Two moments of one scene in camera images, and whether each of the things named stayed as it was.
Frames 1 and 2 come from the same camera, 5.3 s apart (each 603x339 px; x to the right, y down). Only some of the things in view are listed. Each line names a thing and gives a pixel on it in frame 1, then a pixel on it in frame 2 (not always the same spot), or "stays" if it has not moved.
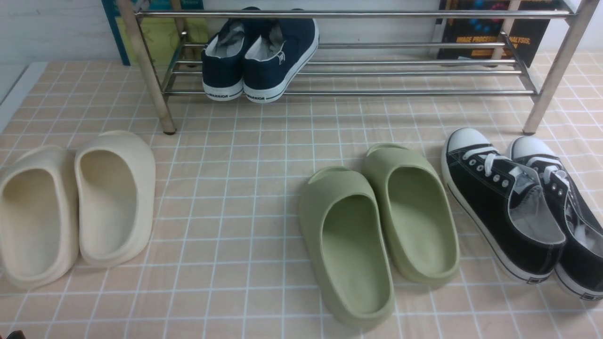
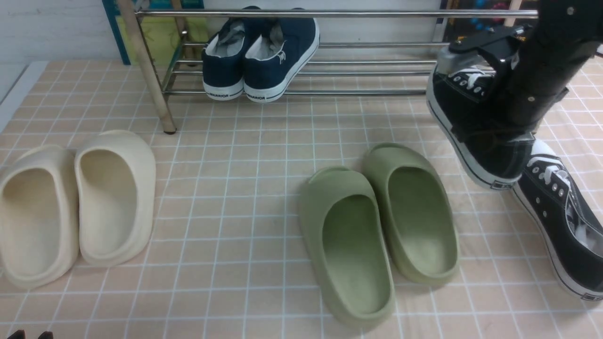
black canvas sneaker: x=499 y=195 to x=454 y=96
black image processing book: x=499 y=32 stays
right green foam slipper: x=417 y=210 stays
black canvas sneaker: x=580 y=269 stays
